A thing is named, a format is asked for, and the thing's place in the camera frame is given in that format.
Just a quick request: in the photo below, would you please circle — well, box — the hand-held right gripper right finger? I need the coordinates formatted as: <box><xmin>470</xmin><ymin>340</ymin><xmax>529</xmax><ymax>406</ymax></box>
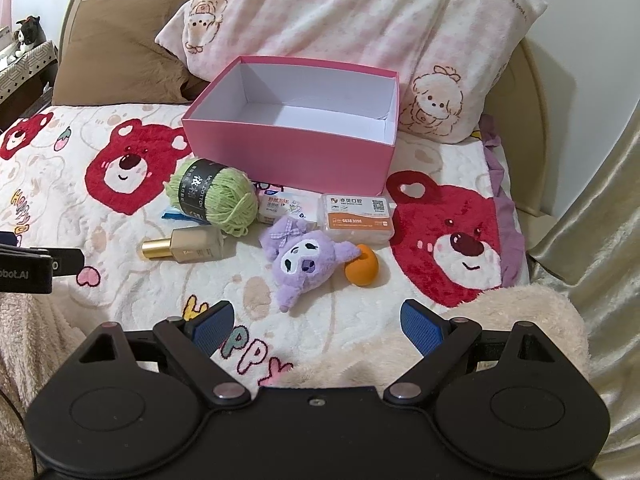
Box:
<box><xmin>384</xmin><ymin>299</ymin><xmax>566</xmax><ymax>406</ymax></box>

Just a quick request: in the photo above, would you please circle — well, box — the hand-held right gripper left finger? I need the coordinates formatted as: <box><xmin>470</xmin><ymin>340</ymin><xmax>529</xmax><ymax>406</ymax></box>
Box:
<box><xmin>75</xmin><ymin>301</ymin><xmax>253</xmax><ymax>407</ymax></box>

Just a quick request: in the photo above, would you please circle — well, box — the clear orange-label floss box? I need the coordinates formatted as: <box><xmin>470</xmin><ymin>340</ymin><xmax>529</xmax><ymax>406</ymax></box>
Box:
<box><xmin>320</xmin><ymin>192</ymin><xmax>396</xmax><ymax>246</ymax></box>

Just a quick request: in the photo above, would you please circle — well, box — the pink cartoon-print pillow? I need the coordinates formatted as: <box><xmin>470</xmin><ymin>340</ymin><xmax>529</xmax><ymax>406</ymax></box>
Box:
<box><xmin>155</xmin><ymin>0</ymin><xmax>548</xmax><ymax>144</ymax></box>

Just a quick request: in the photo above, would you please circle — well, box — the cluttered bedside table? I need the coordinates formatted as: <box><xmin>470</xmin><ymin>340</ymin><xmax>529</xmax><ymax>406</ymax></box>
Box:
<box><xmin>0</xmin><ymin>40</ymin><xmax>61</xmax><ymax>97</ymax></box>

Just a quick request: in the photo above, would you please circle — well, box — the purple plush toy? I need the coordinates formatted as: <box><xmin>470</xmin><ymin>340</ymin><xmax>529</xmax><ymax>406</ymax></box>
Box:
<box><xmin>260</xmin><ymin>215</ymin><xmax>362</xmax><ymax>312</ymax></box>

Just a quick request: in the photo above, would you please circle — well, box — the orange makeup sponge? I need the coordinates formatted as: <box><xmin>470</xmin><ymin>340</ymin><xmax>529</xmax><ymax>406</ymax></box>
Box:
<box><xmin>345</xmin><ymin>244</ymin><xmax>379</xmax><ymax>288</ymax></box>

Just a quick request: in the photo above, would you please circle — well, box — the pink cardboard box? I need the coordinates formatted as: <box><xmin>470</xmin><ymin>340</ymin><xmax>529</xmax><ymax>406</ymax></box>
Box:
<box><xmin>181</xmin><ymin>55</ymin><xmax>402</xmax><ymax>197</ymax></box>

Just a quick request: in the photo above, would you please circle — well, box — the red bear printed blanket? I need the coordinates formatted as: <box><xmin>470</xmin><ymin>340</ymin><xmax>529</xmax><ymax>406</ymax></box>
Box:
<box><xmin>0</xmin><ymin>102</ymin><xmax>531</xmax><ymax>396</ymax></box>

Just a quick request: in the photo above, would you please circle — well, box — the gold-capped foundation bottle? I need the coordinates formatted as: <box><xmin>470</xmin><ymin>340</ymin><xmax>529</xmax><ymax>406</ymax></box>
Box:
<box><xmin>141</xmin><ymin>226</ymin><xmax>224</xmax><ymax>264</ymax></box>

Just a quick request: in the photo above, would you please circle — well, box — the purple cloth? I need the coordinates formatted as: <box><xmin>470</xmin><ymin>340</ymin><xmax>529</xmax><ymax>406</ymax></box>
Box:
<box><xmin>470</xmin><ymin>115</ymin><xmax>531</xmax><ymax>288</ymax></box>

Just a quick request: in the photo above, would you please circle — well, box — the small white tissue pack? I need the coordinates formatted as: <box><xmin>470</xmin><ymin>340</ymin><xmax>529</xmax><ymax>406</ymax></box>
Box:
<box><xmin>256</xmin><ymin>183</ymin><xmax>323</xmax><ymax>228</ymax></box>

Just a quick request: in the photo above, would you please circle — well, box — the beige fluffy blanket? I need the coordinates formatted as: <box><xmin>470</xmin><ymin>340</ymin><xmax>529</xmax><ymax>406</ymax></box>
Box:
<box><xmin>0</xmin><ymin>282</ymin><xmax>591</xmax><ymax>480</ymax></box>

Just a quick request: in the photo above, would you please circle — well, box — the brown pillow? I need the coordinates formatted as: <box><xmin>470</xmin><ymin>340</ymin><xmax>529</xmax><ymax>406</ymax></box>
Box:
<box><xmin>52</xmin><ymin>0</ymin><xmax>211</xmax><ymax>106</ymax></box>

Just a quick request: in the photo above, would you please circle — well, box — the green yarn ball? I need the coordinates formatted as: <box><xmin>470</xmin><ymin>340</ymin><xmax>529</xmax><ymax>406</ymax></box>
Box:
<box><xmin>165</xmin><ymin>158</ymin><xmax>258</xmax><ymax>237</ymax></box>

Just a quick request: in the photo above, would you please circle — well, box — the gold satin cloth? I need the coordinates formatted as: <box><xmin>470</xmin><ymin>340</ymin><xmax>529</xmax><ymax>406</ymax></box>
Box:
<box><xmin>529</xmin><ymin>115</ymin><xmax>640</xmax><ymax>480</ymax></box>

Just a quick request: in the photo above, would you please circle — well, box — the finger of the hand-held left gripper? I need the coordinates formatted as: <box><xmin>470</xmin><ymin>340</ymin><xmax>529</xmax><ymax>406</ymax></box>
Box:
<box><xmin>50</xmin><ymin>247</ymin><xmax>85</xmax><ymax>277</ymax></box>

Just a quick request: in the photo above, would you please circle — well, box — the black and white cat plush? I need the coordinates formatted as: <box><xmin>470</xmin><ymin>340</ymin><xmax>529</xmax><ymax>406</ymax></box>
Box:
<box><xmin>14</xmin><ymin>15</ymin><xmax>47</xmax><ymax>59</ymax></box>

